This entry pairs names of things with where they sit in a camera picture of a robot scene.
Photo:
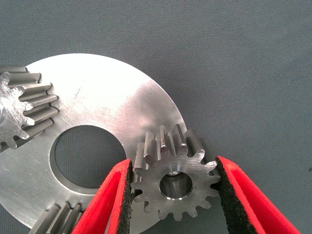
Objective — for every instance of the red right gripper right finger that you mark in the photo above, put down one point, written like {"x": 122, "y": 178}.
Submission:
{"x": 251, "y": 202}

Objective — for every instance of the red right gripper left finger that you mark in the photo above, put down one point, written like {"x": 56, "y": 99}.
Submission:
{"x": 104, "y": 207}

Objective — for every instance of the dark steel planetary gear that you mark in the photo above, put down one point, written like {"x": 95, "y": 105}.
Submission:
{"x": 151, "y": 192}
{"x": 58, "y": 219}

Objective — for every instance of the bright steel planetary gear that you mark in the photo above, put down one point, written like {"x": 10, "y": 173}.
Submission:
{"x": 14, "y": 109}

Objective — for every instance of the round metal carrier plate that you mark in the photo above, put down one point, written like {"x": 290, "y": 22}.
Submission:
{"x": 97, "y": 92}

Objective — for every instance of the dark grey table cloth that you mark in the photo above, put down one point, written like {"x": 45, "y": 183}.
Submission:
{"x": 243, "y": 48}

